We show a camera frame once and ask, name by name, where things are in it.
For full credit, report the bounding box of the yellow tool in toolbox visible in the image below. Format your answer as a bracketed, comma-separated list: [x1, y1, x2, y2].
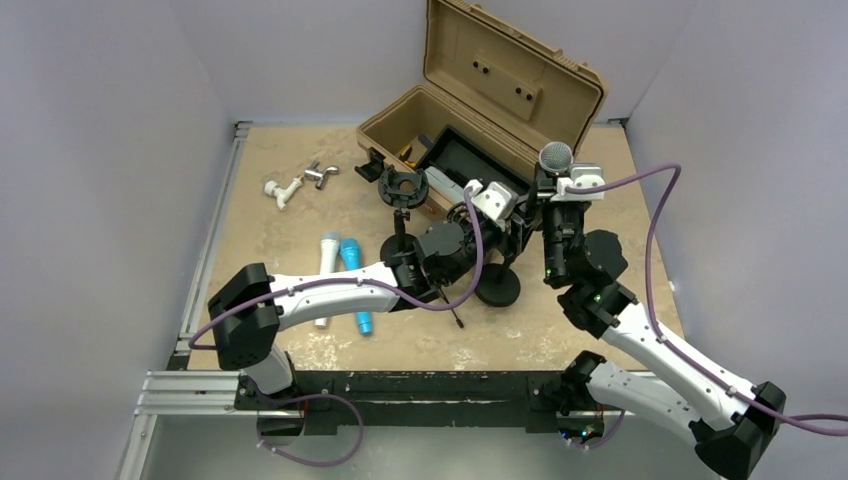
[398, 134, 433, 169]

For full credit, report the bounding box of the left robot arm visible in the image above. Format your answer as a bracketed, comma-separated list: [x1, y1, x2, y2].
[202, 201, 535, 409]

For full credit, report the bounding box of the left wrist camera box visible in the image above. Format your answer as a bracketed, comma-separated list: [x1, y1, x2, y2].
[473, 181, 519, 224]

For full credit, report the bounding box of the black tripod shock-mount stand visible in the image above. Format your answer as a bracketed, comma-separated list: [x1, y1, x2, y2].
[438, 203, 477, 329]

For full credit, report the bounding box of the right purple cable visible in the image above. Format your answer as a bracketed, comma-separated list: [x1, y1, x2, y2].
[566, 163, 848, 439]

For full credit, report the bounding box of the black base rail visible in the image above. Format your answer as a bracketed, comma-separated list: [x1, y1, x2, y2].
[234, 371, 600, 435]

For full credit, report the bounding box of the black silver-grille microphone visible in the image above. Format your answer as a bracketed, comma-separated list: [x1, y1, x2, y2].
[534, 141, 573, 198]

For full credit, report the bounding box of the grey case in toolbox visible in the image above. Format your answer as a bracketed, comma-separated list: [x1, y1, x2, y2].
[424, 166, 466, 207]

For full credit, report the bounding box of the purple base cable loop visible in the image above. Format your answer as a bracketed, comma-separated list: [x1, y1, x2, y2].
[255, 393, 366, 470]

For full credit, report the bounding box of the black round-base clip stand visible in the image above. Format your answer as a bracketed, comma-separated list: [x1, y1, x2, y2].
[474, 192, 551, 309]

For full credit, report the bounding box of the black toolbox tray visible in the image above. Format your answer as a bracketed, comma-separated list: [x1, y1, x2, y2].
[415, 125, 530, 196]

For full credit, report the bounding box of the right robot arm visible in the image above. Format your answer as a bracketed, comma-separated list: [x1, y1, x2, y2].
[541, 201, 786, 479]

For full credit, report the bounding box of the tan plastic toolbox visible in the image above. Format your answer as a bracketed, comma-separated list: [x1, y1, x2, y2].
[356, 1, 608, 179]

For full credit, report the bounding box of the white plastic pipe fitting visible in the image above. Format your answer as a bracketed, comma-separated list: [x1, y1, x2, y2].
[263, 176, 303, 211]

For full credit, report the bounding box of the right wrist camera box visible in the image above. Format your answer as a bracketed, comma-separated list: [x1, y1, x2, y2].
[551, 163, 606, 202]

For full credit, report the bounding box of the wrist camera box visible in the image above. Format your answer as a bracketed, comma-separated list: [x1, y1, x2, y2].
[551, 163, 606, 202]
[473, 181, 519, 224]

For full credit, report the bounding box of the black round-base mic stand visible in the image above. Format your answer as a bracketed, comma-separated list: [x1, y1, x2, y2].
[378, 165, 429, 261]

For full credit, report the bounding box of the white microphone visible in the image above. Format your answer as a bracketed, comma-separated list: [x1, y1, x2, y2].
[313, 231, 342, 330]

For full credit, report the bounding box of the silver metal tee fitting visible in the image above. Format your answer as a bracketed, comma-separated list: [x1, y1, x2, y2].
[304, 161, 340, 190]

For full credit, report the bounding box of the blue microphone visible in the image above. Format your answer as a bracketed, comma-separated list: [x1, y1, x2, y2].
[340, 238, 373, 336]

